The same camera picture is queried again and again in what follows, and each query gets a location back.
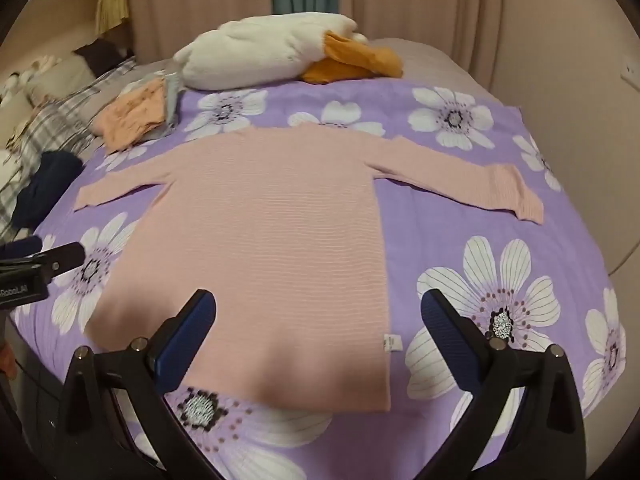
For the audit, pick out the white plush goose toy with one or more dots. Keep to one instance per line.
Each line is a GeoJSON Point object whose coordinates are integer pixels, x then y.
{"type": "Point", "coordinates": [250, 55]}

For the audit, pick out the dark brown cloth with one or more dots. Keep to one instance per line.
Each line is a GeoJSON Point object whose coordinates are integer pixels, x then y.
{"type": "Point", "coordinates": [102, 52]}

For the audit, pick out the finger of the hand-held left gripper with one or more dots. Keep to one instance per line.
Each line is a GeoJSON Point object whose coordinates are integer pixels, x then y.
{"type": "Point", "coordinates": [20, 249]}
{"type": "Point", "coordinates": [65, 257]}

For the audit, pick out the cream shelf unit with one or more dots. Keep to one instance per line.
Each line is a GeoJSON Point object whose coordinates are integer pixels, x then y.
{"type": "Point", "coordinates": [65, 5]}

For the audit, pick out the cream pillow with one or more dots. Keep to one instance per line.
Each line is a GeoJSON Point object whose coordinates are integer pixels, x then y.
{"type": "Point", "coordinates": [65, 77]}

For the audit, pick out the pink knit sweater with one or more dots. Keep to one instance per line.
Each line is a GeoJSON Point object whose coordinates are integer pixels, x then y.
{"type": "Point", "coordinates": [280, 260]}

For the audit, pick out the plaid bedding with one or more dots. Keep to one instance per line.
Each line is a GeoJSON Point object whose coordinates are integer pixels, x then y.
{"type": "Point", "coordinates": [55, 115]}

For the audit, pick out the purple floral blanket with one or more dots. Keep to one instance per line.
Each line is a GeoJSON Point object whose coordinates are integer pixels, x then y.
{"type": "Point", "coordinates": [450, 200]}

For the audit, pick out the folded orange printed garment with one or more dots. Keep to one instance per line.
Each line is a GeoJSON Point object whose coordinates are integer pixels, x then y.
{"type": "Point", "coordinates": [130, 115]}

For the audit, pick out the navy cloth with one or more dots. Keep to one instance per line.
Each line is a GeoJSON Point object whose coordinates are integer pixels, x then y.
{"type": "Point", "coordinates": [45, 185]}

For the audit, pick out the yellow fringed cloth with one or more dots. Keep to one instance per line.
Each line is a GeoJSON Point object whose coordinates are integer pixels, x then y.
{"type": "Point", "coordinates": [112, 5]}

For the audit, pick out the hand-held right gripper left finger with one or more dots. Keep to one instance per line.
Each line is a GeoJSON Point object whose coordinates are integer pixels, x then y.
{"type": "Point", "coordinates": [187, 342]}

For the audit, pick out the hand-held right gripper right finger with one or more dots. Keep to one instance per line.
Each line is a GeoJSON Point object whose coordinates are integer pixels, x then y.
{"type": "Point", "coordinates": [450, 342]}

